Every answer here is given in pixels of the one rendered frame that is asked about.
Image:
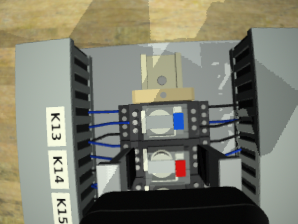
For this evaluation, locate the grey relay with red button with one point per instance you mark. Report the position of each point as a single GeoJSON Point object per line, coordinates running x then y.
{"type": "Point", "coordinates": [167, 165]}

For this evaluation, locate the beige rectangular block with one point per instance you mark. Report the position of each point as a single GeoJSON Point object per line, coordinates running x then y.
{"type": "Point", "coordinates": [162, 95]}

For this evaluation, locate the grey mounting plate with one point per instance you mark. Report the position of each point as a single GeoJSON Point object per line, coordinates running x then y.
{"type": "Point", "coordinates": [119, 70]}

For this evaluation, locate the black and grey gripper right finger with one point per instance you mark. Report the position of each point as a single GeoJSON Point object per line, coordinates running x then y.
{"type": "Point", "coordinates": [216, 169]}

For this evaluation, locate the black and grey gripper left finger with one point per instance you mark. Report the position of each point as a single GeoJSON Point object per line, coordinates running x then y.
{"type": "Point", "coordinates": [118, 174]}

